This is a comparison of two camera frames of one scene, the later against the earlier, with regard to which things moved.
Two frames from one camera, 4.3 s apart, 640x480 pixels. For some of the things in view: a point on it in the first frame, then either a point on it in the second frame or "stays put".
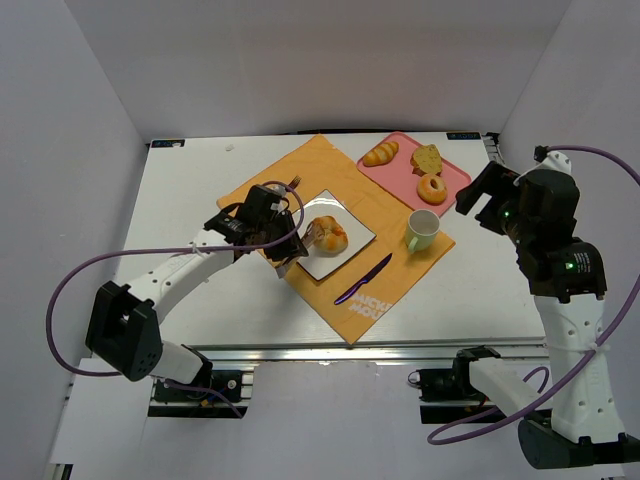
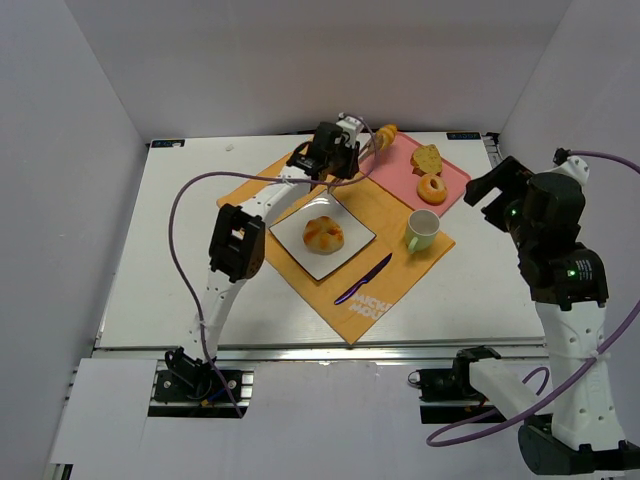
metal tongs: [308, 238] -> [334, 179]
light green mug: [422, 228] stays put
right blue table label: [463, 135] stays put
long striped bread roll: [381, 155] -> [385, 136]
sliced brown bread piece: [426, 159] stays put
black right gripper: [482, 197] stays put
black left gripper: [286, 243] -> [347, 163]
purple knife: [358, 285] stays put
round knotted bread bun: [328, 236] stays put
